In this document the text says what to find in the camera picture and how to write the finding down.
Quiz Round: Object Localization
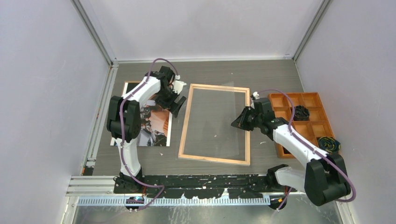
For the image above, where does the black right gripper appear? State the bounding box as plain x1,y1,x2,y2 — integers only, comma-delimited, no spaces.
232,106,262,131

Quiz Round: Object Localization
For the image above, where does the aluminium front rail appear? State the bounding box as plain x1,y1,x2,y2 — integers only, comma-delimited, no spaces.
66,176,286,209

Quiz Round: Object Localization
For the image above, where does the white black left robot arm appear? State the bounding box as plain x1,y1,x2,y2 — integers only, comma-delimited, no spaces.
106,66,186,193

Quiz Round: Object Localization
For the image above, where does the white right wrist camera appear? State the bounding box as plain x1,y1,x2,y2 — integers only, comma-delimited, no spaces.
250,91,260,101

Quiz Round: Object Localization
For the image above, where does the black coiled roll upper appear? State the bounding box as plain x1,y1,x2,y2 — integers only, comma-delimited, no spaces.
293,105,310,121

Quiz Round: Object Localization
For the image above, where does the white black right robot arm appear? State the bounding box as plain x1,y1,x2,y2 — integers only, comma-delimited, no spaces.
231,98,357,206

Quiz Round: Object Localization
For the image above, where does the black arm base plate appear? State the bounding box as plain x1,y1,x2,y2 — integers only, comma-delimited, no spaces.
113,174,289,199

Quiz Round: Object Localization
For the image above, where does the printed photo of people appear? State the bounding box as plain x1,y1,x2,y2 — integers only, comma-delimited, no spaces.
110,81,173,147

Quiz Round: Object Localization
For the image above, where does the black yellow coiled roll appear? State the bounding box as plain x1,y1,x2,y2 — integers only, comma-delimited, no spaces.
317,136,340,154

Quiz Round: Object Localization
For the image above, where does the clear acrylic sheet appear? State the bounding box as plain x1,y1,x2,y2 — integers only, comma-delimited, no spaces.
182,81,248,161

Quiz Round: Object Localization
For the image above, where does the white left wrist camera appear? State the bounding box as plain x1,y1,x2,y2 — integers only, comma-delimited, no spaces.
172,80,187,94

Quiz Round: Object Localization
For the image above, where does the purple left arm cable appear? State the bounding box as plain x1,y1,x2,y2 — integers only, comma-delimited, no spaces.
119,58,181,211

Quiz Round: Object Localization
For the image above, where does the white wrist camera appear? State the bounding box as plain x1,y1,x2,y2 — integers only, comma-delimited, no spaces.
250,91,260,101
172,80,187,94

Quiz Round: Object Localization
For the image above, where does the orange compartment tray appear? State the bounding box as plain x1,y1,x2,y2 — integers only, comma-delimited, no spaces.
268,92,335,147

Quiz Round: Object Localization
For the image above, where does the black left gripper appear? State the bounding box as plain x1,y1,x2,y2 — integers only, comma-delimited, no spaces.
156,86,186,117

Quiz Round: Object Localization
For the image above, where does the light wooden picture frame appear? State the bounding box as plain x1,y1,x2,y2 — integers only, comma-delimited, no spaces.
177,83,251,167

